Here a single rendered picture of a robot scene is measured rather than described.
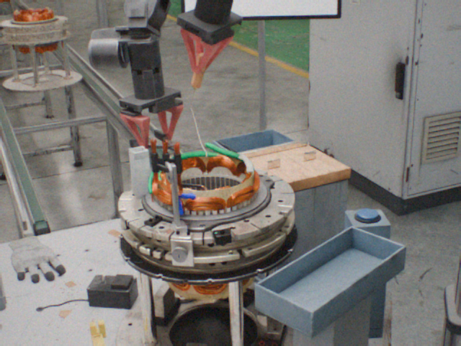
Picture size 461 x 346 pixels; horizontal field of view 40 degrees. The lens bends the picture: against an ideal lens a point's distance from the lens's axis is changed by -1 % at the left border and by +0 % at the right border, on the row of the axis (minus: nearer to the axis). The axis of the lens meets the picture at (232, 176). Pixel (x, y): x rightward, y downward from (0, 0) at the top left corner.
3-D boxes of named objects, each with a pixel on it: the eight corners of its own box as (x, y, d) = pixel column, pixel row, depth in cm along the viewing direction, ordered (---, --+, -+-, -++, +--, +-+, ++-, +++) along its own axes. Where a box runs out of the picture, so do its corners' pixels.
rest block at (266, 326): (256, 337, 123) (256, 315, 120) (263, 321, 127) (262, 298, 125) (279, 340, 121) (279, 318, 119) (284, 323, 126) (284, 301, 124)
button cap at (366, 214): (359, 222, 119) (359, 217, 119) (354, 212, 123) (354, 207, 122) (380, 220, 119) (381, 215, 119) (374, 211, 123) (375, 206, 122)
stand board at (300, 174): (228, 165, 145) (227, 155, 144) (300, 149, 153) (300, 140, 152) (272, 197, 129) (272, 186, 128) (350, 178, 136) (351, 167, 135)
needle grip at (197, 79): (189, 85, 109) (196, 54, 105) (194, 82, 110) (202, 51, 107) (196, 89, 108) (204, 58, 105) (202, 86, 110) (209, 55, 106)
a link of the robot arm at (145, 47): (152, 37, 111) (162, 29, 116) (114, 38, 113) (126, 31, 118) (156, 75, 114) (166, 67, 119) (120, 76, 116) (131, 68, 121)
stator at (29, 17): (17, 48, 325) (11, 8, 317) (61, 45, 329) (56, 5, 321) (14, 57, 305) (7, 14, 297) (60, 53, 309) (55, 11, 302)
